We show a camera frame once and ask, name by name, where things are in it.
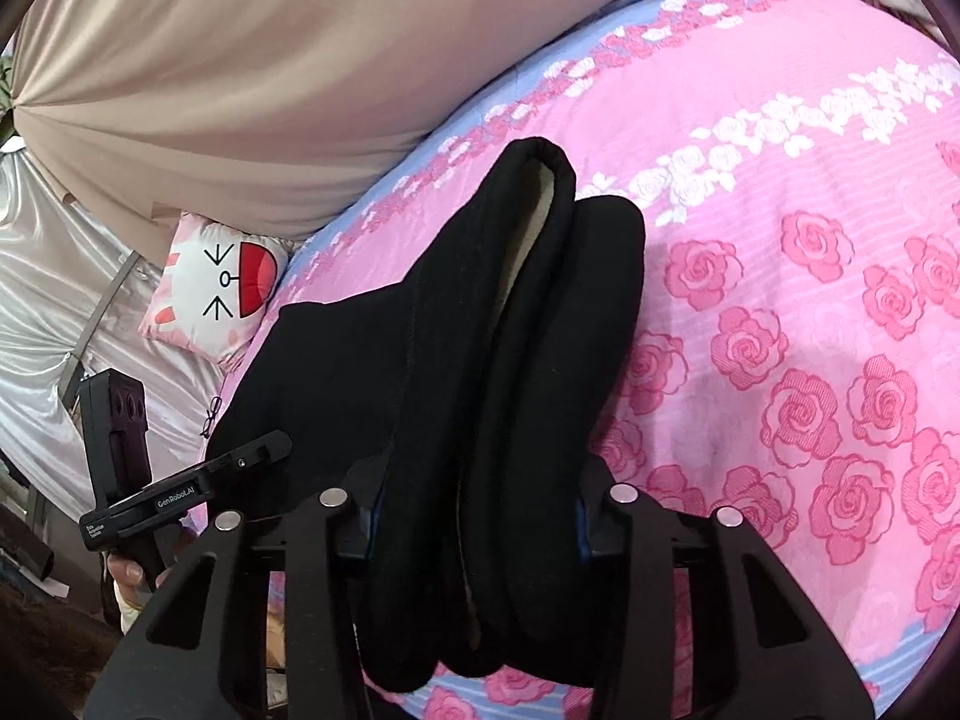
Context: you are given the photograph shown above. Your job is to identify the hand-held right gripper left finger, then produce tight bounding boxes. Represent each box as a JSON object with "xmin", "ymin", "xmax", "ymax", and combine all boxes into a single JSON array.
[{"xmin": 82, "ymin": 457, "xmax": 392, "ymax": 720}]

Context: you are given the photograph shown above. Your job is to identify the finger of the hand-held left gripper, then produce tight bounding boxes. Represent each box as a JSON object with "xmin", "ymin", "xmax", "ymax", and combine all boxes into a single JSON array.
[{"xmin": 199, "ymin": 430, "xmax": 294, "ymax": 482}]

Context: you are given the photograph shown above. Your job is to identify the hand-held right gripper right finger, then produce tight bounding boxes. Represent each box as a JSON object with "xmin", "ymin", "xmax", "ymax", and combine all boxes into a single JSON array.
[{"xmin": 576, "ymin": 457, "xmax": 875, "ymax": 720}]

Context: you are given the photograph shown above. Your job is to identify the black pants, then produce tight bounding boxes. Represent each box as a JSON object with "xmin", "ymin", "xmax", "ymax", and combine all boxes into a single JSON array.
[{"xmin": 202, "ymin": 136, "xmax": 647, "ymax": 695}]

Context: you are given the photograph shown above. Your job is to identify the person's left hand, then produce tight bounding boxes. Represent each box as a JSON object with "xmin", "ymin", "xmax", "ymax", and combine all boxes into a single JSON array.
[{"xmin": 103, "ymin": 525, "xmax": 197, "ymax": 616}]

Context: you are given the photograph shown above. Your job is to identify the grey metal rod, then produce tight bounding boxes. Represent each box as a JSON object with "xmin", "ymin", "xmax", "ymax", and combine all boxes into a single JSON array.
[{"xmin": 64, "ymin": 251, "xmax": 145, "ymax": 391}]

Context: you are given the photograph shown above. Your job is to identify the silver satin curtain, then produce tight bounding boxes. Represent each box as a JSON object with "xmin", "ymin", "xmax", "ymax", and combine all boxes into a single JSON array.
[{"xmin": 0, "ymin": 146, "xmax": 220, "ymax": 527}]

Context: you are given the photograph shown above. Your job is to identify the white cat face pillow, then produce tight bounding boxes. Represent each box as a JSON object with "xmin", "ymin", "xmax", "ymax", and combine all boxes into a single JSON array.
[{"xmin": 137, "ymin": 211, "xmax": 292, "ymax": 373}]

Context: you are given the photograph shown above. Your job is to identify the pink rose print bed sheet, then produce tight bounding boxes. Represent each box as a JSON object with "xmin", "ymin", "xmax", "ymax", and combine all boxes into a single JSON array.
[{"xmin": 180, "ymin": 0, "xmax": 960, "ymax": 720}]

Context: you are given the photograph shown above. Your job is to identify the beige curtain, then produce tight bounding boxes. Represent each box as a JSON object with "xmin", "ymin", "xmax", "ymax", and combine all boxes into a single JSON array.
[{"xmin": 11, "ymin": 0, "xmax": 809, "ymax": 263}]

